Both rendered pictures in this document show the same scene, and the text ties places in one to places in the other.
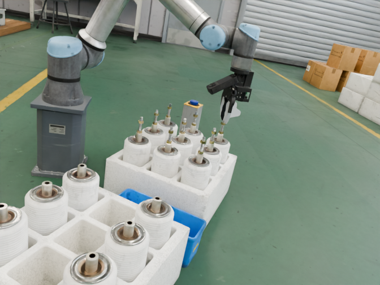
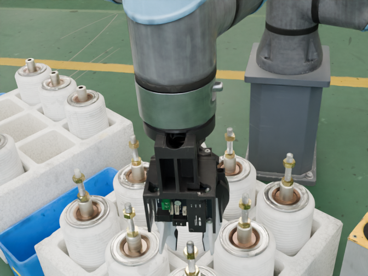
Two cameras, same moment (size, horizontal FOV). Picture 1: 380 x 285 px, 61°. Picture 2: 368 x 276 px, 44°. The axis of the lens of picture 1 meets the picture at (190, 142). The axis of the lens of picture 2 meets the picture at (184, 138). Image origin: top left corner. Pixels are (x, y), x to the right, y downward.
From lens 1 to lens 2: 1.45 m
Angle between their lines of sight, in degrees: 96
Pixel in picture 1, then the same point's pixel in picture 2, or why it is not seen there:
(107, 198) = (76, 141)
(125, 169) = not seen: hidden behind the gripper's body
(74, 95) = (270, 54)
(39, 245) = (26, 107)
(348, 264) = not seen: outside the picture
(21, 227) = (18, 80)
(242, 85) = (167, 170)
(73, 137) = (251, 114)
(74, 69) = (274, 11)
